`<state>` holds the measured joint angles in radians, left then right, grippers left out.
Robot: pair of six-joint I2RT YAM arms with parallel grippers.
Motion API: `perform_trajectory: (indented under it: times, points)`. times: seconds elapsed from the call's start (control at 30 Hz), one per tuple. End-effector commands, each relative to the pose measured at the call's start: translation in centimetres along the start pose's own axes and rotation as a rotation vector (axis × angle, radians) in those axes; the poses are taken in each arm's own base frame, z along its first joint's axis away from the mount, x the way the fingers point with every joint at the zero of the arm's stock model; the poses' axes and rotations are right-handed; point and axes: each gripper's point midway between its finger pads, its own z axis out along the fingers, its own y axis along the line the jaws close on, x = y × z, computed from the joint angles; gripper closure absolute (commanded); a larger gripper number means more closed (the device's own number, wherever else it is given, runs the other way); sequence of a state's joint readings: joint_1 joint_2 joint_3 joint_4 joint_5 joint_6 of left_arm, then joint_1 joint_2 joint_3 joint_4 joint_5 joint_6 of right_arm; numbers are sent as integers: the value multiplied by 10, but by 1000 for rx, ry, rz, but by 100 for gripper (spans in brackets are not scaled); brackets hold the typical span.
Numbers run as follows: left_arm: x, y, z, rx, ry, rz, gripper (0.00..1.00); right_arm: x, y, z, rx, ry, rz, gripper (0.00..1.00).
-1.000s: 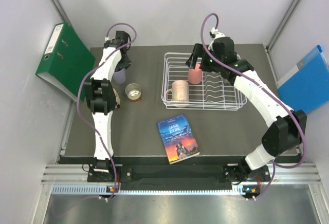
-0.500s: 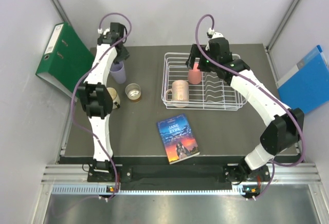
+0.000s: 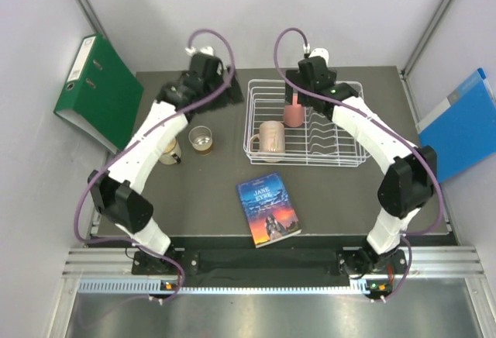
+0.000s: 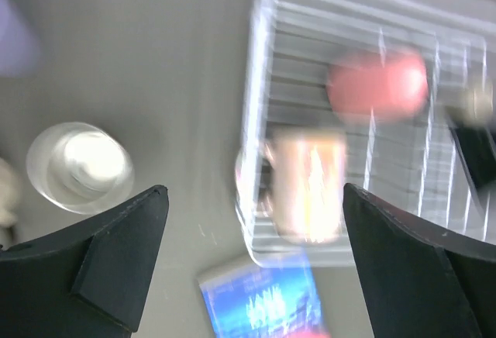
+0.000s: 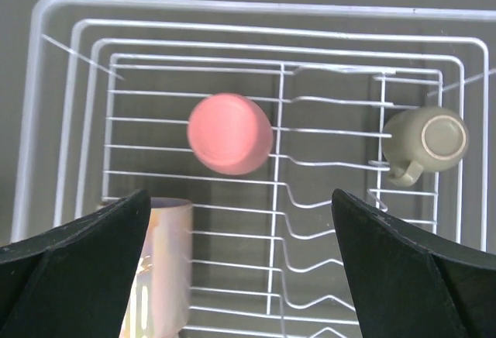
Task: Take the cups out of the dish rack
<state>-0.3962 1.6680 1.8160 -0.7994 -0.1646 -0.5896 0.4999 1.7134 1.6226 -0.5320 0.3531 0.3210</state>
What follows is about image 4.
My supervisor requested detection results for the white wire dish rack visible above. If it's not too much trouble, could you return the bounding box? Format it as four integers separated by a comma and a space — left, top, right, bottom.
236, 0, 495, 267

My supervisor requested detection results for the small grey-beige cup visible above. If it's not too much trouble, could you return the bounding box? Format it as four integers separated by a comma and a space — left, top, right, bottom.
460, 78, 495, 126

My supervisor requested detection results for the lilac cup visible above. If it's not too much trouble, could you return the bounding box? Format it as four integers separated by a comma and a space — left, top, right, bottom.
0, 0, 41, 78

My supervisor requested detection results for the Jane Eyre book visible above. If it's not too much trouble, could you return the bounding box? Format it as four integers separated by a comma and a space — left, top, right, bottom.
198, 253, 331, 337

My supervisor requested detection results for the cream mug black handle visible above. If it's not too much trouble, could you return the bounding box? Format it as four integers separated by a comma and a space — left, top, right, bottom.
0, 159, 21, 228

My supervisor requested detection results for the cream and brown cup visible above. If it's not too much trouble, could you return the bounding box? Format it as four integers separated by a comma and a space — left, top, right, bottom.
26, 122, 134, 216

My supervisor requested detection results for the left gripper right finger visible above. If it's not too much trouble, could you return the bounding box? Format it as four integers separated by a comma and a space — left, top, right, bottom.
343, 183, 495, 337

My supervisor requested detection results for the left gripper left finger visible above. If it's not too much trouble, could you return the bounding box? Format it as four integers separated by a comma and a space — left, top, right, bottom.
1, 185, 169, 337

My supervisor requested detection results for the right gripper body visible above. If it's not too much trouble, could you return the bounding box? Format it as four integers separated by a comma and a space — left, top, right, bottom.
446, 109, 495, 191

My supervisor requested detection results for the pink mug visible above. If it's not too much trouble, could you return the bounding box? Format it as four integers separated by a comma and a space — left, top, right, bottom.
234, 126, 347, 244

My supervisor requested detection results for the salmon pink cup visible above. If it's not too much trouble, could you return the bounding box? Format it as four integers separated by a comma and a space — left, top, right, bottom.
326, 49, 429, 122

